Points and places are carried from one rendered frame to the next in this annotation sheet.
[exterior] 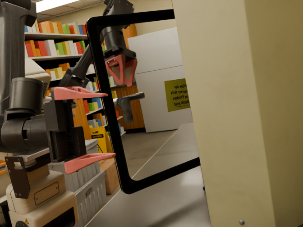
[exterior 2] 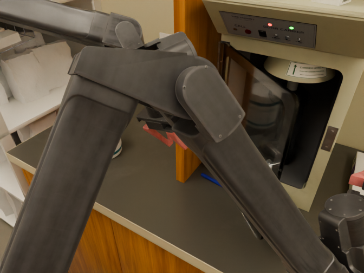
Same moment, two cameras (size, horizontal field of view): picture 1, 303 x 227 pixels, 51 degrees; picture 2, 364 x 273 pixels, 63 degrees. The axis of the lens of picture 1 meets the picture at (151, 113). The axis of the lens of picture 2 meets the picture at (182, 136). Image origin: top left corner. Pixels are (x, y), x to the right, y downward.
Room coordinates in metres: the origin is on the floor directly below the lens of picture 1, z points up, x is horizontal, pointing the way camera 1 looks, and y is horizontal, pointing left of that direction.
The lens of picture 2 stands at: (0.79, 0.56, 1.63)
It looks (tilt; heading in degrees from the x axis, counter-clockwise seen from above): 36 degrees down; 281
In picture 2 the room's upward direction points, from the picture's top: straight up
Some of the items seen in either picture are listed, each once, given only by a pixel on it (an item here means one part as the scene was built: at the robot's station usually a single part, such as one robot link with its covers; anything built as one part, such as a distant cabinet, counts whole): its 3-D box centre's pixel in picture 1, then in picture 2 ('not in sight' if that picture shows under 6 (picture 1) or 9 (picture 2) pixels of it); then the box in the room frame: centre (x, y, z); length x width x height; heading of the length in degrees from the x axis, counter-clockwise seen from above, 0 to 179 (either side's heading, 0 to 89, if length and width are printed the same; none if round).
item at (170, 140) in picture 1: (162, 96); (241, 142); (0.75, -0.03, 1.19); 0.30 x 0.01 x 0.40; 119
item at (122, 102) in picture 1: (126, 110); not in sight; (0.69, 0.05, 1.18); 0.02 x 0.02 x 0.06; 29
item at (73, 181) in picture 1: (67, 166); not in sight; (2.83, 0.85, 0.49); 0.60 x 0.42 x 0.33; 159
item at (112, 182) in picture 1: (102, 176); not in sight; (3.41, 0.68, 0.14); 0.41 x 0.32 x 0.28; 165
